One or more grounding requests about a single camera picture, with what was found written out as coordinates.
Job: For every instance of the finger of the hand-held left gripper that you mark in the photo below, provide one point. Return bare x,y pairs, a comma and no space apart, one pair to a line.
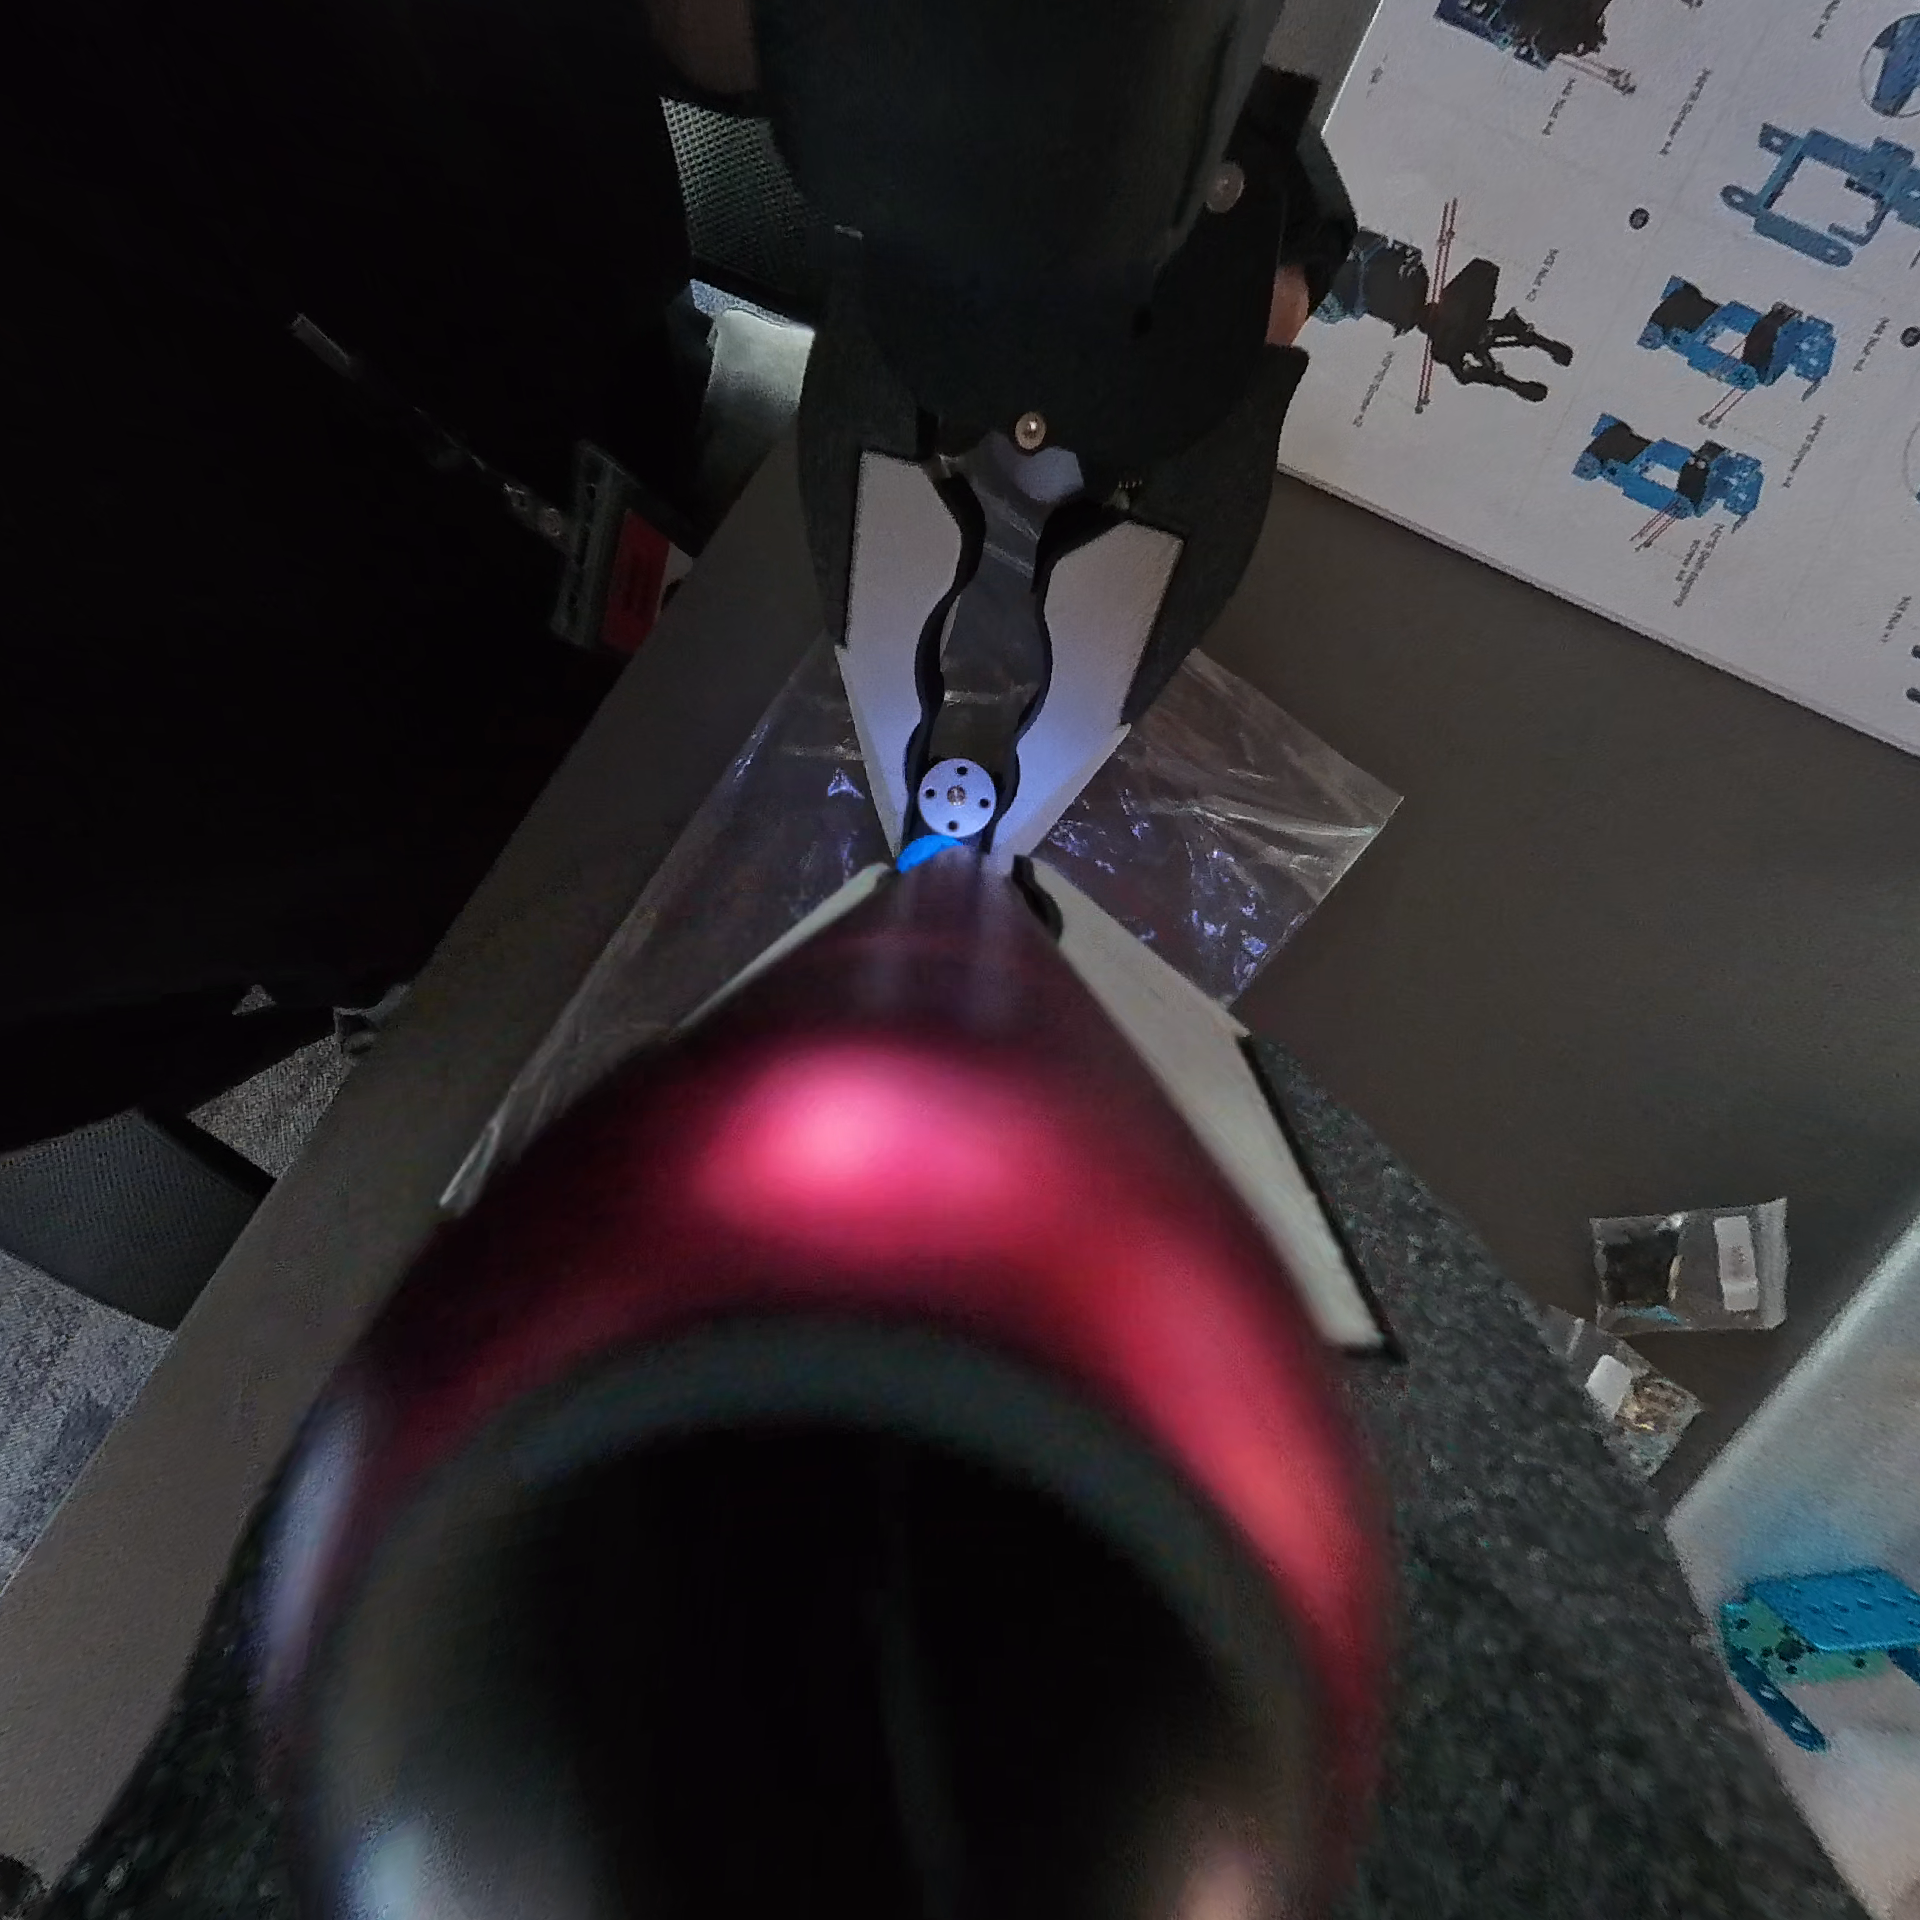
1121,625
887,602

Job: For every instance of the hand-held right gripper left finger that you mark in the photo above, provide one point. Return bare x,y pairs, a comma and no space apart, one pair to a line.
814,909

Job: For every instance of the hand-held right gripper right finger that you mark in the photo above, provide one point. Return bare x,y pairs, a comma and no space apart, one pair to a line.
1171,1007

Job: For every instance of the black servo motor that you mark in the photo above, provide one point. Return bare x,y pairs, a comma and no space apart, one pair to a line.
963,795

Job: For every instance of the red electric screwdriver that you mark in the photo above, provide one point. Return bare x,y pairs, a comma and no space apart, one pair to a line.
841,1197

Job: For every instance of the person's left hand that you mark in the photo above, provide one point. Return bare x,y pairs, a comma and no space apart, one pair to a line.
1291,311

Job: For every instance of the large clear plastic bag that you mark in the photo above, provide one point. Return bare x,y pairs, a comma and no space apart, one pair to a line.
1227,859

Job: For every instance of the grey clip with red label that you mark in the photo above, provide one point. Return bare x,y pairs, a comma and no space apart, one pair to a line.
621,555

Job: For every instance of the black office chair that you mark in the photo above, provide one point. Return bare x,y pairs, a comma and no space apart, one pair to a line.
91,1213
307,602

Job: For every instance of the pile of small hardware bags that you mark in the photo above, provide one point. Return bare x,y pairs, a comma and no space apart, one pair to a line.
1692,1273

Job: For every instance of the white instruction manual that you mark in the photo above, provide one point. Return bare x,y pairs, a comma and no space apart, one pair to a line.
1649,301

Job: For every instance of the white foam sheet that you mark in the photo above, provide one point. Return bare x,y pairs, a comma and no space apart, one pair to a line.
1825,1442

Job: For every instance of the blue metal bracket assembly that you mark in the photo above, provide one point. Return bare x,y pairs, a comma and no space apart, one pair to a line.
1814,1636

